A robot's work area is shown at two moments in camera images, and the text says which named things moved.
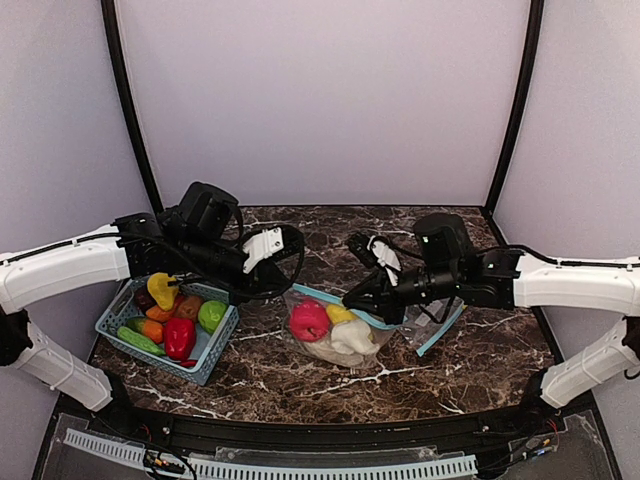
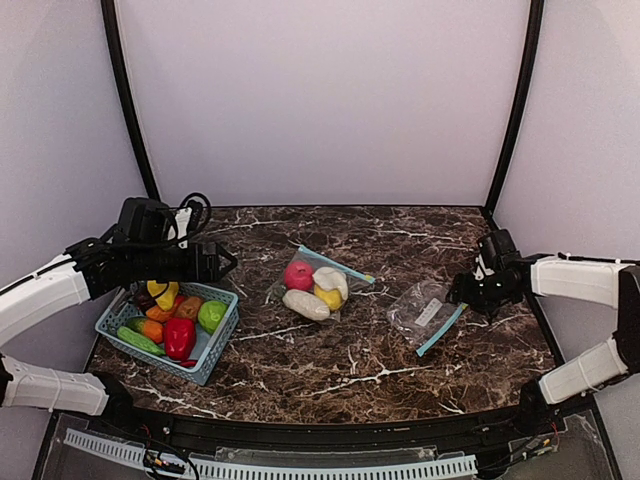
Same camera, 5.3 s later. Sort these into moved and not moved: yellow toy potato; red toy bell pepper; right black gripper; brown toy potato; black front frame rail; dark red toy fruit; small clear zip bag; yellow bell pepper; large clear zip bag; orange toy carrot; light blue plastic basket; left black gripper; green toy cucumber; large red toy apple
Moved: yellow toy potato; large red toy apple; right black gripper; large clear zip bag; left black gripper
Not moved: black front frame rail; red toy bell pepper; dark red toy fruit; light blue plastic basket; green toy cucumber; orange toy carrot; small clear zip bag; brown toy potato; yellow bell pepper
